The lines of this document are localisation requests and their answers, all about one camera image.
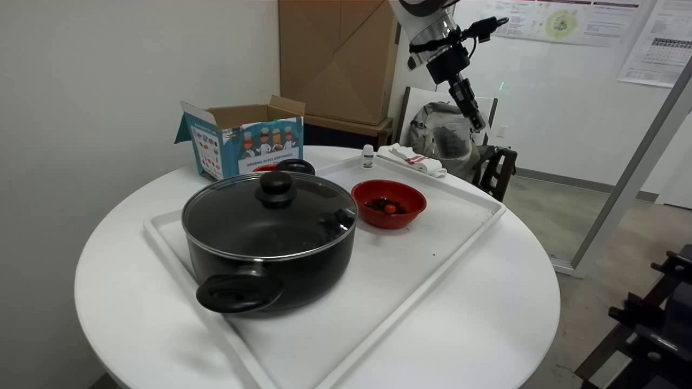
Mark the black glass pot lid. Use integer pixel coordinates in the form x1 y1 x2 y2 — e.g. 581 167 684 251
182 170 356 261

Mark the red plastic bowl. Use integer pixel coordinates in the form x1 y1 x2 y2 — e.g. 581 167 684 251
351 180 429 229

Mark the large brown cardboard box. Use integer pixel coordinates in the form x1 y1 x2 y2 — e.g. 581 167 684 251
276 0 397 135

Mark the white red striped cloth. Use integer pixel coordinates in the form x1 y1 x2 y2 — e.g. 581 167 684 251
379 143 445 178

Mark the grey beige backpack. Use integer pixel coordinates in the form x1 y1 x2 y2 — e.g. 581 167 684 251
406 102 480 180

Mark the white wall poster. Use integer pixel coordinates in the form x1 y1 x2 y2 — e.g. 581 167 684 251
620 0 692 89
487 0 639 47

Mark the white wooden chair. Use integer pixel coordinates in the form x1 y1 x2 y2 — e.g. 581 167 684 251
397 86 516 201

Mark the blue printed cardboard box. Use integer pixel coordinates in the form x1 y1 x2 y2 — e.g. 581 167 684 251
176 94 304 180

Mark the grey metal pole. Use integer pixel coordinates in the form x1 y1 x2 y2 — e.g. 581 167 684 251
551 58 692 277

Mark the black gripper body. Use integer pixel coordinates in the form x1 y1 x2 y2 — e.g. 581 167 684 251
409 17 505 84

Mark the small white pill bottle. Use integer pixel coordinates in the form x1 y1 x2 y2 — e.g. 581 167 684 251
362 144 376 168

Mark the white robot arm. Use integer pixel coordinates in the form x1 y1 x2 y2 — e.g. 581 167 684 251
386 0 505 131

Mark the black cooking pot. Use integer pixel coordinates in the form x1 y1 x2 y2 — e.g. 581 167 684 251
182 170 356 313

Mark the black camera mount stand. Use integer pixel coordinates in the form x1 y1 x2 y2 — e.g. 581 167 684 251
575 243 692 389

